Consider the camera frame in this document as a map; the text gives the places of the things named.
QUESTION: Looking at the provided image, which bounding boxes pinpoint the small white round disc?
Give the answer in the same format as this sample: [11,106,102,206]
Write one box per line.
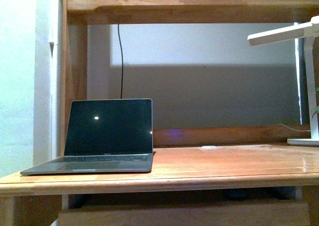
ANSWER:
[201,146,217,150]

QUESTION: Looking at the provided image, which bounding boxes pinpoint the grey open laptop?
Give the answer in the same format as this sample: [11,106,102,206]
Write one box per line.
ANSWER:
[21,99,153,176]

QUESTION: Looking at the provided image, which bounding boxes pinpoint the wooden desk with hutch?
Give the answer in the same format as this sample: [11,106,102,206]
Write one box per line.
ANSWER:
[0,0,319,226]

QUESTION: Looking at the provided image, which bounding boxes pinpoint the green plant leaves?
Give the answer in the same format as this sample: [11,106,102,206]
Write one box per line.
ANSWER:
[312,87,319,118]

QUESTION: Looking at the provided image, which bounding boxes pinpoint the wooden pull-out keyboard tray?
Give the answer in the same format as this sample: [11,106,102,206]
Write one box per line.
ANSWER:
[58,201,310,226]

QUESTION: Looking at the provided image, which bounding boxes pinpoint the white desk lamp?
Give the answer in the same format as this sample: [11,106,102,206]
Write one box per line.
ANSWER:
[247,16,319,147]

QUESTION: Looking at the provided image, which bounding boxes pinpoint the black hanging cable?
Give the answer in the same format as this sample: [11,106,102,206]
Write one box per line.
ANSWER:
[117,24,124,100]

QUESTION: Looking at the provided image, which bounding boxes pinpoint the white lamp cable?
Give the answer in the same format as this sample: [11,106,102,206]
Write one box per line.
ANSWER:
[277,123,312,132]

